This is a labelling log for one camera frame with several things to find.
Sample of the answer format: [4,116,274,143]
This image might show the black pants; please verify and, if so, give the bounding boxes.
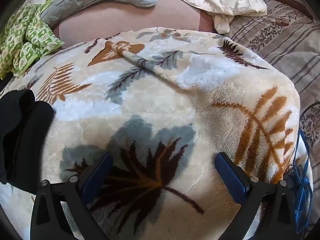
[0,89,55,193]

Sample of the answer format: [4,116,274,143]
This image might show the green patterned cloth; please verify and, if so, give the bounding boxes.
[0,0,65,80]

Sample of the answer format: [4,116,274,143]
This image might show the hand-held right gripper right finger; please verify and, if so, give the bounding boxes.
[215,152,300,240]

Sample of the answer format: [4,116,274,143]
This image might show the leaf print fleece blanket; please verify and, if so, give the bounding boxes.
[0,27,314,240]

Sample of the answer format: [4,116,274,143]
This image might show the blue cord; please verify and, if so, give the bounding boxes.
[287,129,313,233]

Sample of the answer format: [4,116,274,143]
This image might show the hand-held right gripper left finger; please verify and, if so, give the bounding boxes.
[30,152,113,240]

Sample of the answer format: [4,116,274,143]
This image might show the striped floral bedsheet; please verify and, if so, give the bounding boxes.
[225,0,320,160]

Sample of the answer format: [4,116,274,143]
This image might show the brown sofa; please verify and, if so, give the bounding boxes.
[52,0,320,49]

